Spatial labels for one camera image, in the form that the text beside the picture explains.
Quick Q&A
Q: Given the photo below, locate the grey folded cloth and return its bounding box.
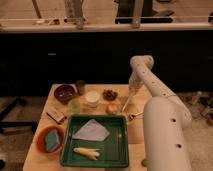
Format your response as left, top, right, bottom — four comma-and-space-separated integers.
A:
73, 119, 110, 142

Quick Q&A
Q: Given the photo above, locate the yellow corn cob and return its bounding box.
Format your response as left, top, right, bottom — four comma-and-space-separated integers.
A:
73, 147, 100, 160

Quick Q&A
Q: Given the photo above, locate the blue sponge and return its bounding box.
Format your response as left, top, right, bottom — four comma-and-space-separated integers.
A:
45, 129, 60, 152

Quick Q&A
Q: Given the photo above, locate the green zucchini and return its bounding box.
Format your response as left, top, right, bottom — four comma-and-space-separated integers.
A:
141, 159, 147, 167

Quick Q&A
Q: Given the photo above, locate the green plastic tray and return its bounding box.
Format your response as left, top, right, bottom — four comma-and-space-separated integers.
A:
60, 115, 129, 168

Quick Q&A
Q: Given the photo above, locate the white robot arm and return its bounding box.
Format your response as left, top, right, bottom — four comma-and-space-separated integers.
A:
129, 55, 192, 171

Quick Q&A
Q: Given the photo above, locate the orange bowl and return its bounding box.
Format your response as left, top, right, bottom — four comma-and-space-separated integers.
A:
35, 125, 64, 156

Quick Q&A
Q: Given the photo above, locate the small brown snack bowl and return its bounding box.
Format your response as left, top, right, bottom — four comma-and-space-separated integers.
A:
103, 89, 118, 101

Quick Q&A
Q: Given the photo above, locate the small wooden box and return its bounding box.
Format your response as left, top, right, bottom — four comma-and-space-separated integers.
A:
46, 110, 67, 124

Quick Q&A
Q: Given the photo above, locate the dark purple bowl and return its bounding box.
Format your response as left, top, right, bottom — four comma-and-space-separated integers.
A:
54, 84, 75, 104

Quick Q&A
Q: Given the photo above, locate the light green cup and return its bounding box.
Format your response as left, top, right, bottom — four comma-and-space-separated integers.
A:
68, 99, 81, 114

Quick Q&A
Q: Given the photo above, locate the dark metal can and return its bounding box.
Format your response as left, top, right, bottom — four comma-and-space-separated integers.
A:
75, 80, 85, 95

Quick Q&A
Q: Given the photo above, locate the black office chair base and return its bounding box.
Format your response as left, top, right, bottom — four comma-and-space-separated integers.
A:
0, 97, 38, 134

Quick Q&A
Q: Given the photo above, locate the orange fruit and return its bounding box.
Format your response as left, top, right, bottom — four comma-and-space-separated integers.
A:
106, 103, 119, 114

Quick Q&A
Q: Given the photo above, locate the white cup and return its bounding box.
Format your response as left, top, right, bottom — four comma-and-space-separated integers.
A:
85, 91, 100, 107

